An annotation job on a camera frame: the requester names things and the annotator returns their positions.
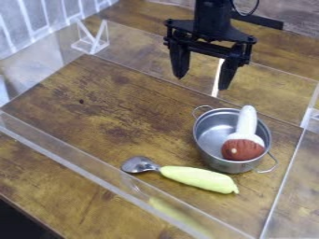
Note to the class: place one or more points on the black bar on table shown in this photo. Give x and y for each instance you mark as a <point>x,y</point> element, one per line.
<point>259,21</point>

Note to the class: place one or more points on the silver metal pot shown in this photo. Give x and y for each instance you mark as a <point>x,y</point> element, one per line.
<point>213,127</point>

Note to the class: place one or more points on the clear acrylic enclosure wall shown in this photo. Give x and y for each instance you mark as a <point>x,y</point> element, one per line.
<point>114,105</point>

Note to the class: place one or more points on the spoon with yellow handle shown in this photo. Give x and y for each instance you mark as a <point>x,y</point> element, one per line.
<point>191,176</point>

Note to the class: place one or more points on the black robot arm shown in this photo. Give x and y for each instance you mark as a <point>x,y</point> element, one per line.
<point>213,16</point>

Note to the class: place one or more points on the clear acrylic triangle bracket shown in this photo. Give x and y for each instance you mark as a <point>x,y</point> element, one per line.
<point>89,43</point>

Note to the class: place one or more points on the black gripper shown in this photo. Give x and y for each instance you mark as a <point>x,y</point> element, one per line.
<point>230,45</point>

